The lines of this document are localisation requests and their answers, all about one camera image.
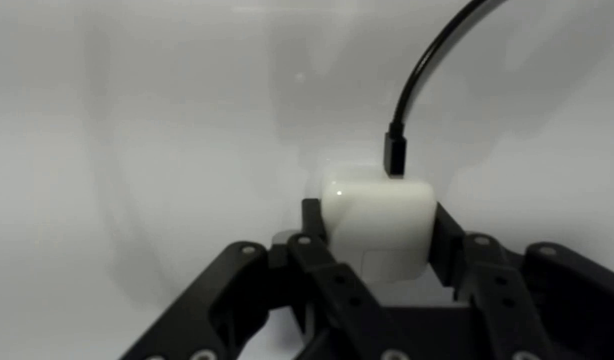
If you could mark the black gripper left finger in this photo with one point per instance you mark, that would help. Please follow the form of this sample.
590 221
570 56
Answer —
232 298

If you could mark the white power adapter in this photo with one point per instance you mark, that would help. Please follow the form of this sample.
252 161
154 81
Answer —
381 227

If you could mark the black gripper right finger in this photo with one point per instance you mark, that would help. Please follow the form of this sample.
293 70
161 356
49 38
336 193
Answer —
546 303

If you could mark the white board mat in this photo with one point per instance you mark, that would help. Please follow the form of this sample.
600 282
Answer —
140 137

